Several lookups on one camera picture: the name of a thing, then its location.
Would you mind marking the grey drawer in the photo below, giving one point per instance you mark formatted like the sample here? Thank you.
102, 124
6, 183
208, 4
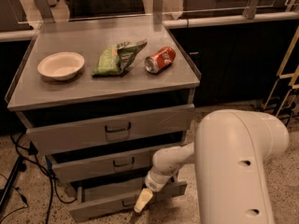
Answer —
106, 199
107, 130
93, 162

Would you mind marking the grey bottom drawer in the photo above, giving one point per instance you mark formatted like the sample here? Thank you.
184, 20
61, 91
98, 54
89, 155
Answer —
106, 199

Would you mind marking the green chip bag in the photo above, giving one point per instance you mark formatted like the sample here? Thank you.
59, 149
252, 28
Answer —
116, 58

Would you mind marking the grey middle drawer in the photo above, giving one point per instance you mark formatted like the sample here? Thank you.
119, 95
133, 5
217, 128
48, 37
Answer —
93, 162

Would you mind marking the person in dark clothes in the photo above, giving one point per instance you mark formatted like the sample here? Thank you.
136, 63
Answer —
102, 8

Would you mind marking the white paper bowl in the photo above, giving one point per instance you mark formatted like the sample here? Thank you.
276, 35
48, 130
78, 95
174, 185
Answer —
61, 66

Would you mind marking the black tripod leg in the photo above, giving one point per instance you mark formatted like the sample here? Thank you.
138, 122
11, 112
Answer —
4, 192

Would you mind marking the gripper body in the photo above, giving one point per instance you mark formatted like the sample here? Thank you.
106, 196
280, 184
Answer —
151, 184

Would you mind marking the red soda can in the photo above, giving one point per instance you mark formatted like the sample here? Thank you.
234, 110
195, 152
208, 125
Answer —
160, 60

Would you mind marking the grey top drawer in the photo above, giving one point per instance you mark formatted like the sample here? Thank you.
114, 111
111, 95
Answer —
107, 130

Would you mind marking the grey drawer cabinet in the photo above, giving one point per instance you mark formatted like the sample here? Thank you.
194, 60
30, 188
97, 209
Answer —
40, 101

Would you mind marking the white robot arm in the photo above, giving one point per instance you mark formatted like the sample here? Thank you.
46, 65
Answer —
228, 152

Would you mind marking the white horizontal rail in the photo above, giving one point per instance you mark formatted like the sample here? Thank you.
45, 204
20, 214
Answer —
175, 24

